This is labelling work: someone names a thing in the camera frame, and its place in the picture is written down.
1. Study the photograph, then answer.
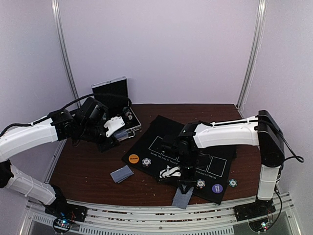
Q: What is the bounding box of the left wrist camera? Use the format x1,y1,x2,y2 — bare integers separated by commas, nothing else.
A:
73,97,125,138

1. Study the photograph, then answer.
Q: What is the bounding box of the right aluminium frame post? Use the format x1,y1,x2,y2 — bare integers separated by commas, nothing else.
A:
236,0,268,114

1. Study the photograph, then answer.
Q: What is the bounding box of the single green poker chip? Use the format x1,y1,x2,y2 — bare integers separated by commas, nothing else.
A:
228,179,238,188

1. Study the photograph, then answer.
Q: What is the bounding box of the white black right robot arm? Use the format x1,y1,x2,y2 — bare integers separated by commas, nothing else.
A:
177,110,285,220

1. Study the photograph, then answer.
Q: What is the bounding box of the black poker playing mat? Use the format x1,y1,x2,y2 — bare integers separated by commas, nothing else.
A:
122,116,237,204

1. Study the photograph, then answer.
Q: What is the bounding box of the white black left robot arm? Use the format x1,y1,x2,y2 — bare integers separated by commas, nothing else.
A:
0,109,125,218

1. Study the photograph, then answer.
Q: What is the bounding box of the green red poker chip row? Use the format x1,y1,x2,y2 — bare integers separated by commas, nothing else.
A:
122,107,133,121

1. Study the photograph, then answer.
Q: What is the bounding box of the left aluminium frame post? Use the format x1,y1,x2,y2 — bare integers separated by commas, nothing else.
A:
51,0,79,99

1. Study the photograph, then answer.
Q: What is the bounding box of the orange big blind button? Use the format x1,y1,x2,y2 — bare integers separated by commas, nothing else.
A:
128,154,139,164

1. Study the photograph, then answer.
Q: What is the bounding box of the blue playing card deck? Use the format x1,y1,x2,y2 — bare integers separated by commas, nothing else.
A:
113,129,129,142

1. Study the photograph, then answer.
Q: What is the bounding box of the aluminium frame post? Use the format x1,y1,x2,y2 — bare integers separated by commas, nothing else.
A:
51,0,79,99
236,0,268,114

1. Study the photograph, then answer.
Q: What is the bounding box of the blue white chip stack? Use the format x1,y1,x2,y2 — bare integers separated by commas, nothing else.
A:
142,158,152,167

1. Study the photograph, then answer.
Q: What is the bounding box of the purple small blind button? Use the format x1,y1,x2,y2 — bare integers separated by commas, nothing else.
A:
212,184,224,194

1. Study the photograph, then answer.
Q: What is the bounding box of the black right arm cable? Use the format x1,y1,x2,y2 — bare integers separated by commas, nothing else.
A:
256,117,305,231

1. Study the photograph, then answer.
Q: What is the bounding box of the poker chip stack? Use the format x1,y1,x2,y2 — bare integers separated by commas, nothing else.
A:
196,179,206,190

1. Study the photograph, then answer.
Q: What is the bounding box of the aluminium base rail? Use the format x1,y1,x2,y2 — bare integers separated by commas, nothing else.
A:
23,192,296,235

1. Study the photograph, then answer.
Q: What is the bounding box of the aluminium poker chip case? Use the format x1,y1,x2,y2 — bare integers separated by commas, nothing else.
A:
91,76,142,138

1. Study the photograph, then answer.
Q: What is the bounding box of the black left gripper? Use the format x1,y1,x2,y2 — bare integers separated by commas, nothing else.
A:
78,119,120,153

